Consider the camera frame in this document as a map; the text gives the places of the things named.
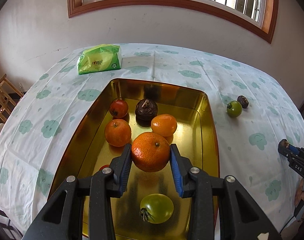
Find maroon gold toffee tin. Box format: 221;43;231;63
51;79;220;239

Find green tissue pack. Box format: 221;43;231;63
77;44;122;75

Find large dark water chestnut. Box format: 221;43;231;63
135;99;158;121

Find cloud-print white tablecloth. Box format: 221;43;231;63
0;44;304;233

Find green tomato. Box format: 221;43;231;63
140;193;174;224
227;101;242;118

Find light wooden chair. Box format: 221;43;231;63
0;74;24;123

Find person's right hand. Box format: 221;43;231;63
294;179;304;206

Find small red tomato in tin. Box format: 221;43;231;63
109;99;129;119

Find large orange mandarin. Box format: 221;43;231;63
131;132;170;172

